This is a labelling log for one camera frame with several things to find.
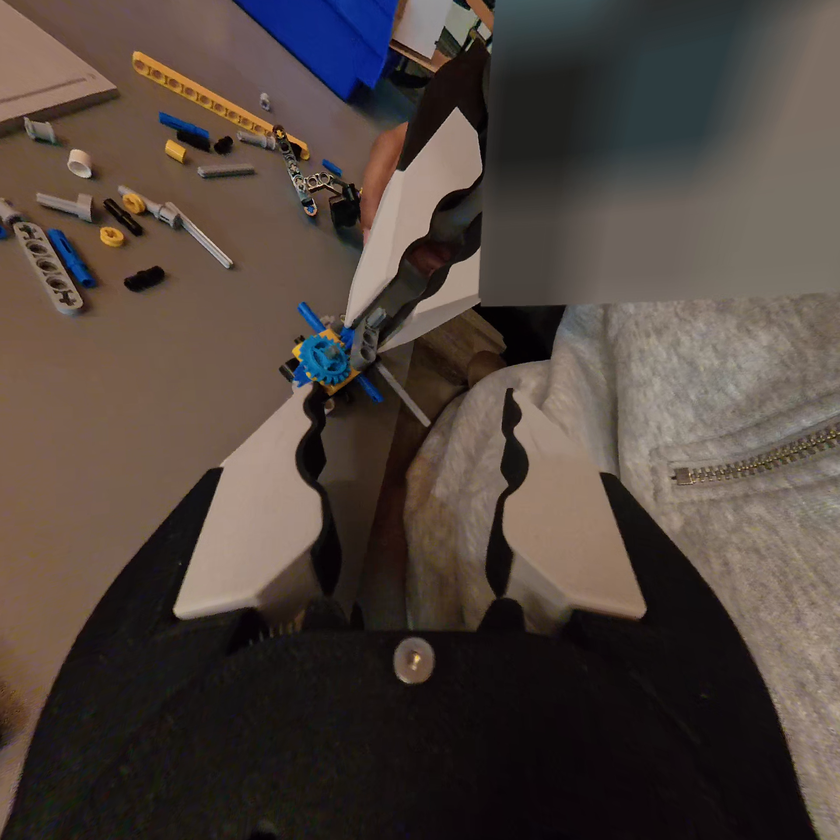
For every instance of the white lego bush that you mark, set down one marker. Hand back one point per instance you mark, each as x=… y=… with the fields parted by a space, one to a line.
x=80 y=163

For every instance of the lego instruction booklet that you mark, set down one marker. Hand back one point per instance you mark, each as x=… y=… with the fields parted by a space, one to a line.
x=39 y=72

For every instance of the yellow lego bush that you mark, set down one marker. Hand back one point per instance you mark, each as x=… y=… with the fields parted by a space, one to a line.
x=111 y=236
x=134 y=203

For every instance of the blue long lego pin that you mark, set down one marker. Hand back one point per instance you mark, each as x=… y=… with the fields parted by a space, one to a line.
x=71 y=257

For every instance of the grey lego tee connector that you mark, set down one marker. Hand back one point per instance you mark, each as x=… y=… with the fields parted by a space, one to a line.
x=65 y=205

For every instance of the grey lego pin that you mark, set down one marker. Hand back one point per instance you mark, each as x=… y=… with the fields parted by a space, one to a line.
x=8 y=211
x=256 y=139

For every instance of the yellow lego cylinder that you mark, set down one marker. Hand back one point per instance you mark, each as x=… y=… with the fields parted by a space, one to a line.
x=175 y=151

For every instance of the person's right hand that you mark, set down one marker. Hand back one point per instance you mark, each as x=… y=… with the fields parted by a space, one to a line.
x=384 y=170

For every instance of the blue gear lego assembly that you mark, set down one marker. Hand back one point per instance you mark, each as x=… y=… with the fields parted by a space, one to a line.
x=325 y=361

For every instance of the yellow long lego beam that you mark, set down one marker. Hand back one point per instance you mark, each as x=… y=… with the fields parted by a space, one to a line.
x=197 y=98

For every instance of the blue storage bin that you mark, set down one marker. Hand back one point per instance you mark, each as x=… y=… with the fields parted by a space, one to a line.
x=315 y=33

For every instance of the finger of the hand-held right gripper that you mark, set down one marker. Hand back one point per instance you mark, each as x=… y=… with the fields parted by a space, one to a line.
x=453 y=295
x=420 y=190

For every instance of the grey connector with white rod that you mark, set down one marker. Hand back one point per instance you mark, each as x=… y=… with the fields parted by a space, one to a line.
x=177 y=220

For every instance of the black grey lego linkage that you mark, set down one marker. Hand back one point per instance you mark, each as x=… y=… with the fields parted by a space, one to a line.
x=308 y=184

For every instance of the white board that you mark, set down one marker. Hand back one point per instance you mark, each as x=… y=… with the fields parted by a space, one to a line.
x=420 y=26

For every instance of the person's grey zip hoodie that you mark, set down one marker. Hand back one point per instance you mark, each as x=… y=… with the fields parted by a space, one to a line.
x=656 y=525

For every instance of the grey lego axle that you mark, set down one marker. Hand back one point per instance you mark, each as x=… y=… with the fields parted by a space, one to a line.
x=226 y=170

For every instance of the grey five-hole lego beam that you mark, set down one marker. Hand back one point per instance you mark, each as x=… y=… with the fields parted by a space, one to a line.
x=47 y=266

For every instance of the black lego pin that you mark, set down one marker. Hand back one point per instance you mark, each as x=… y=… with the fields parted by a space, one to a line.
x=144 y=278
x=123 y=216
x=193 y=140
x=223 y=144

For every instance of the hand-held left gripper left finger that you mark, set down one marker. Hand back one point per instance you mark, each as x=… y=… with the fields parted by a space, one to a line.
x=256 y=512

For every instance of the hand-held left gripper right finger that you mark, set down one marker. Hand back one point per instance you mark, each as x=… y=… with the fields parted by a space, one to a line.
x=571 y=525

